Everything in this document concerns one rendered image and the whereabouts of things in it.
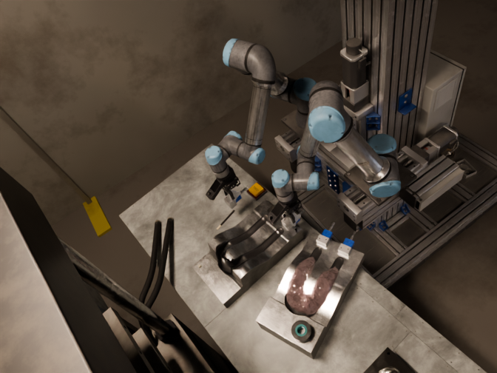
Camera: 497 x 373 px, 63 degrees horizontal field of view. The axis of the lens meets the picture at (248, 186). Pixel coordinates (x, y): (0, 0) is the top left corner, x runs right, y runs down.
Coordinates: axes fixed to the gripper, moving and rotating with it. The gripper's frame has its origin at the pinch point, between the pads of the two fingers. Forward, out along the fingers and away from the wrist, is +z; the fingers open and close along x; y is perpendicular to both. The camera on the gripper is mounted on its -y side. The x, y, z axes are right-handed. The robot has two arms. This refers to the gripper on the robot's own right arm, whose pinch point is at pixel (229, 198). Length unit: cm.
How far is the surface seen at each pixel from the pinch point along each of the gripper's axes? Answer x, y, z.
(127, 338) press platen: -42, -67, -34
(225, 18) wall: 145, 106, 9
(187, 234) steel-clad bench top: 10.8, -26.5, 15.0
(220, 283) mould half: -27.1, -30.5, 9.0
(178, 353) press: -36, -64, 16
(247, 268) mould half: -34.5, -17.5, 1.6
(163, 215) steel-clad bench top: 31.0, -29.4, 15.0
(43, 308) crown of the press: -69, -59, -106
